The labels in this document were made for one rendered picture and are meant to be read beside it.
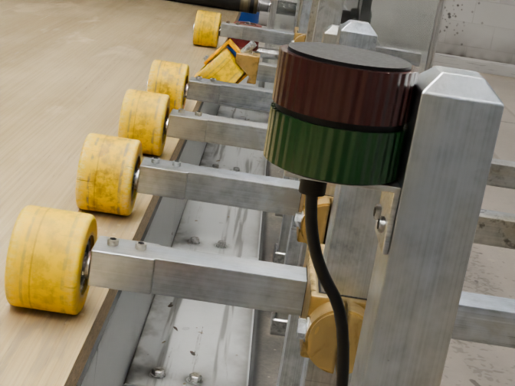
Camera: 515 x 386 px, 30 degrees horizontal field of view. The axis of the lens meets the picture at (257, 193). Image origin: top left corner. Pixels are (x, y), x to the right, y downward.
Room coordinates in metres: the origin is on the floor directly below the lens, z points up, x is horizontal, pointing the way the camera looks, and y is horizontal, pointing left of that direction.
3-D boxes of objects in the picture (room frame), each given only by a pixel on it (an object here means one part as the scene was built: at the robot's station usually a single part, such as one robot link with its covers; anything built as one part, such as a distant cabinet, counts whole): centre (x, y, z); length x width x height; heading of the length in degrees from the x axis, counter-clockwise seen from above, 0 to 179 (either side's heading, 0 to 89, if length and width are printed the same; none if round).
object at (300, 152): (0.40, -0.03, 1.14); 0.06 x 0.06 x 0.02
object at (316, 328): (0.68, -0.07, 0.95); 0.14 x 0.06 x 0.05; 1
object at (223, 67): (1.69, 0.10, 0.93); 0.09 x 0.08 x 0.09; 91
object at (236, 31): (2.20, -0.07, 0.95); 0.50 x 0.04 x 0.04; 91
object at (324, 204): (0.93, -0.07, 0.95); 0.14 x 0.06 x 0.05; 1
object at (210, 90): (1.45, -0.08, 0.95); 0.50 x 0.04 x 0.04; 91
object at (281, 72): (0.40, -0.03, 1.16); 0.06 x 0.06 x 0.02
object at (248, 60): (1.69, 0.08, 0.95); 0.10 x 0.04 x 0.10; 91
